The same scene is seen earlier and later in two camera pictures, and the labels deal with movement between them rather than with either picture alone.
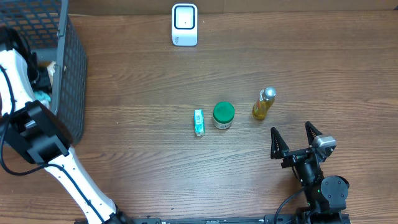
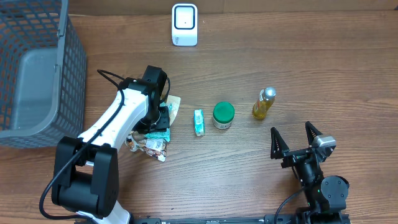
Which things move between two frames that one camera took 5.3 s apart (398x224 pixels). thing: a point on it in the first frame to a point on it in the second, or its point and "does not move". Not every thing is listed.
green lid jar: x=222 y=115 does not move
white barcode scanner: x=185 y=25 does not move
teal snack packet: x=43 y=98 to x=165 y=134
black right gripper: x=296 y=156 does not move
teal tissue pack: x=199 y=126 does not move
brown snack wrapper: x=50 y=65 to x=157 y=148
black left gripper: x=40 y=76 to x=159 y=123
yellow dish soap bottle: x=267 y=97 does not move
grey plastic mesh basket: x=53 y=36 does not move
